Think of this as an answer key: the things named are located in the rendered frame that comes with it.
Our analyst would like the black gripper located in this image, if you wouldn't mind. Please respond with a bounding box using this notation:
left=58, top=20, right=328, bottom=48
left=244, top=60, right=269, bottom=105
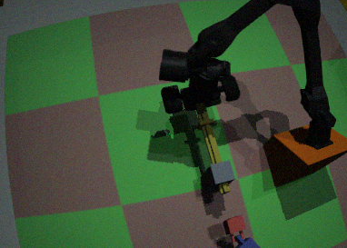
left=161, top=75, right=240, bottom=114

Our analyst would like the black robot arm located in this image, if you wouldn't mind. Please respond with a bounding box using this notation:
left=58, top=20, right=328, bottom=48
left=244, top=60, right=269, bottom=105
left=159, top=0, right=336, bottom=150

